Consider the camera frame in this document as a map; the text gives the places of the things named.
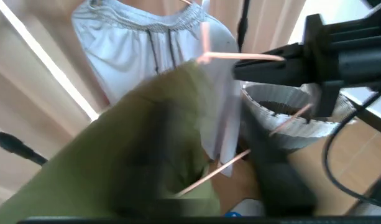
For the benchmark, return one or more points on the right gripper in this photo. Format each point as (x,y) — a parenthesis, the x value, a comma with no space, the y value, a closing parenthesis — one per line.
(358,53)

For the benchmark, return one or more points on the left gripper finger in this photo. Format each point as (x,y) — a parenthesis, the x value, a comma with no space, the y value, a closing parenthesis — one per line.
(283,186)

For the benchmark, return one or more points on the pink clothes hanger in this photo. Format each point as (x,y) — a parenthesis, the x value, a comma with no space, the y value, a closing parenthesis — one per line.
(187,1)
(240,56)

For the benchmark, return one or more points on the pale grey shorts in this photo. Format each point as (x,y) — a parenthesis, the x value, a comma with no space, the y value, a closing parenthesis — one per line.
(125,56)

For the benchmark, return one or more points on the green garment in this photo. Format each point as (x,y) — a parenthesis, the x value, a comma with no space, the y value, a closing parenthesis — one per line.
(100,155)

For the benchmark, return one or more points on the white laundry basket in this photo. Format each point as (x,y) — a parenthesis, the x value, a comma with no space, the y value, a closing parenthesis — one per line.
(286,93)

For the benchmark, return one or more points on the black clothes rack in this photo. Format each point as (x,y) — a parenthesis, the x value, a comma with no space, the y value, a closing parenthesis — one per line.
(243,25)

